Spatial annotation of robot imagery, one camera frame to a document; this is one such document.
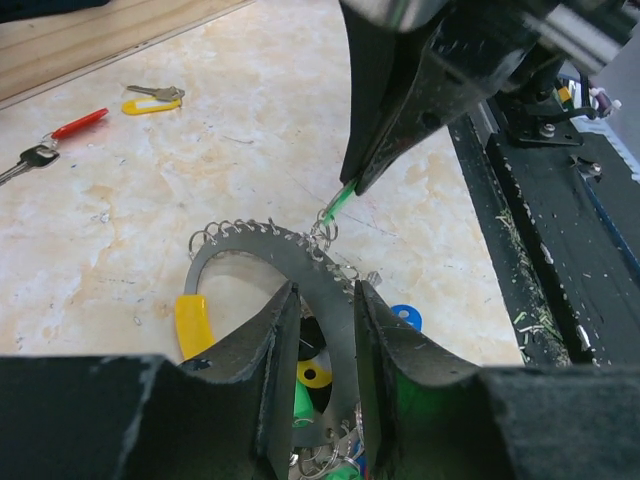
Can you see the large keyring with coloured tags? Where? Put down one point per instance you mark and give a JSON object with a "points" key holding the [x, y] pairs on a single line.
{"points": [[239, 422]]}

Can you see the key with yellow ring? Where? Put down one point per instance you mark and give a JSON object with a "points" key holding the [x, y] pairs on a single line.
{"points": [[154, 100]]}

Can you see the wooden clothes rack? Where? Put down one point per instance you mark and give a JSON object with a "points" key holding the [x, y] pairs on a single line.
{"points": [[38, 51]]}

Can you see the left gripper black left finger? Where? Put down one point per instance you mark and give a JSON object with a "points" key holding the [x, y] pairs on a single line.
{"points": [[89, 417]]}

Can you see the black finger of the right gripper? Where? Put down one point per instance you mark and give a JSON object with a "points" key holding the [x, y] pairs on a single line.
{"points": [[385, 121], [472, 50]]}

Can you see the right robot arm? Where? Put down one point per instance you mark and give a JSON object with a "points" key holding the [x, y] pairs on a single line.
{"points": [[540, 100]]}

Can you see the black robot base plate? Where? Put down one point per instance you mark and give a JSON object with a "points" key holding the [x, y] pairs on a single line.
{"points": [[561, 221]]}

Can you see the key with long red tag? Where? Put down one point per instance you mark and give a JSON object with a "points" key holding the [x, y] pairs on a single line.
{"points": [[45, 153]]}

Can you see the key with green tag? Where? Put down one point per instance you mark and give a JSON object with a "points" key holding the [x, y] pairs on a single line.
{"points": [[325, 226]]}

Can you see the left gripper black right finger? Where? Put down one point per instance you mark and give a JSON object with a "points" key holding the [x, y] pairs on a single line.
{"points": [[428, 414]]}

